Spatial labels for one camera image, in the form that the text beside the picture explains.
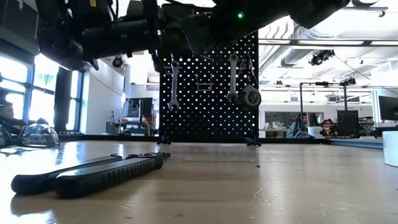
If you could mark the chrome combination wrench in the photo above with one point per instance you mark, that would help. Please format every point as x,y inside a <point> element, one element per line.
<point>174,87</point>
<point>232,81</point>

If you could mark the black tape measure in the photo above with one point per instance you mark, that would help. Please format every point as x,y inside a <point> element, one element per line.
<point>250,97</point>

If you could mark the black perforated metal pegboard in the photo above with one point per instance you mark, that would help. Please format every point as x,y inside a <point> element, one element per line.
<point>211,132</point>

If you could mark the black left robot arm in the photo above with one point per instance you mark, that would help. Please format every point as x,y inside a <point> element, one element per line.
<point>115,39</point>

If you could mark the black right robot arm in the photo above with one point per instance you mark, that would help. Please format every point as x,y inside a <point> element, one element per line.
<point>280,12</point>

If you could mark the single metal peg hook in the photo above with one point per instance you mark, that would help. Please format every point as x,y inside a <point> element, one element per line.
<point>207,58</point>

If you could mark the double prong metal hook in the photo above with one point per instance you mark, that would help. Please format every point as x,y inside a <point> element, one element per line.
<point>169,73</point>

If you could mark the black background monitor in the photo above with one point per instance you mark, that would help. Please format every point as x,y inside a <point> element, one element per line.
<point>140,107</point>

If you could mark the cluttered background desk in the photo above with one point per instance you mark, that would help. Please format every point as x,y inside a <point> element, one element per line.
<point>130,127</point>

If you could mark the black structural column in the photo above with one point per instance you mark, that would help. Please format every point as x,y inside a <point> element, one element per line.
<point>63,99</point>

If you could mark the person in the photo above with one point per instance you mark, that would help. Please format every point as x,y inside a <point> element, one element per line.
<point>9,115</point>
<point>298,127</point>

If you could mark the clear safety glasses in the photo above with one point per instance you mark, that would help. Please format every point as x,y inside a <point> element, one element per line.
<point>40,137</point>

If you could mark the small distant black pegboard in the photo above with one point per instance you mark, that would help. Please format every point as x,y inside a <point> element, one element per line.
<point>348,123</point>

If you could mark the black computer monitor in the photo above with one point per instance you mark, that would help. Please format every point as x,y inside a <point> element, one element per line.
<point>388,107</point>

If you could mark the white tape roll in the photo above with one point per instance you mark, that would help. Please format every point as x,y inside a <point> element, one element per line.
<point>391,149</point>

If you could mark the black dome camera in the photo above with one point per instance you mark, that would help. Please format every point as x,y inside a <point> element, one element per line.
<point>117,61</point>

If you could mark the silver ventilation duct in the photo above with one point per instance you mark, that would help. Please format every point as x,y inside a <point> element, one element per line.
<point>292,57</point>

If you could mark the black ceiling-mounted camera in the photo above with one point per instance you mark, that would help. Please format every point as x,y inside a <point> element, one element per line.
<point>320,57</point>

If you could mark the black camera rig frame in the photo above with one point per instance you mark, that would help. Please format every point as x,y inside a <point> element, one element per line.
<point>323,83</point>

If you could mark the black aluminium table frame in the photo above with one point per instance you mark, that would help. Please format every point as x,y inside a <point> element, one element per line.
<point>295,140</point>

